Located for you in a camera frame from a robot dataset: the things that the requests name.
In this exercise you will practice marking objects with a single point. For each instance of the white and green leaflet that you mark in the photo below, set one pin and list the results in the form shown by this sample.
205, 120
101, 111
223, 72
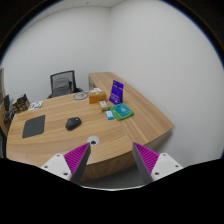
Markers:
35, 105

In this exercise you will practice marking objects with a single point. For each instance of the purple retail package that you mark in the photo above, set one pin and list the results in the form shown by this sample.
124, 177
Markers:
116, 91

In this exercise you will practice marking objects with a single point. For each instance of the small blue packet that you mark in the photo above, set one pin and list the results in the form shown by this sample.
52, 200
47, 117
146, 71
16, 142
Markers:
109, 115

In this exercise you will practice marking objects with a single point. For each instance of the grey backpack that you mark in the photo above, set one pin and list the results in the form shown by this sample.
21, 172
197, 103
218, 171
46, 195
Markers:
62, 86

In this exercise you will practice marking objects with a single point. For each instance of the wooden shelf unit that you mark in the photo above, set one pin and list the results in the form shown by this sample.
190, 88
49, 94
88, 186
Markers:
2, 85

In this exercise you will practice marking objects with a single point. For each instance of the dark printed box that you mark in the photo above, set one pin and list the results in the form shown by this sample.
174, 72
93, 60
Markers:
21, 104

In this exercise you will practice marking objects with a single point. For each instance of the green packet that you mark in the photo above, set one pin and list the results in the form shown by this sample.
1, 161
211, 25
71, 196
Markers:
122, 111

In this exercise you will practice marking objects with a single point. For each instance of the black mesh office chair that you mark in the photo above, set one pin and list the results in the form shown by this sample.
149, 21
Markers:
53, 78

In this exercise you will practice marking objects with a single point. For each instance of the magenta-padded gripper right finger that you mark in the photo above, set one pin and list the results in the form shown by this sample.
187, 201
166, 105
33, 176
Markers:
146, 157

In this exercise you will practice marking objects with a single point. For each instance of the small tan labelled box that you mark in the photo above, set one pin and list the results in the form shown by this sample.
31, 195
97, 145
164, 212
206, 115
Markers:
103, 105

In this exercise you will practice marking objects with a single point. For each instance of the black computer mouse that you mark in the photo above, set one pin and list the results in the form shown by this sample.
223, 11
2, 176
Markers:
73, 123

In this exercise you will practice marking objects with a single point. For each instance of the brown cardboard box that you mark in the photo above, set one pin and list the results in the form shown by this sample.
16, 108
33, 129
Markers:
97, 97

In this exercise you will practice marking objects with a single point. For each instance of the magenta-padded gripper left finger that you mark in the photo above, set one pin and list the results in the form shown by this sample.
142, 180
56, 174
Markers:
77, 156

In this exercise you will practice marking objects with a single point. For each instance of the dark grey mouse pad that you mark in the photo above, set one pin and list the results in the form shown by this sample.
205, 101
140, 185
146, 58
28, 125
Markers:
33, 126

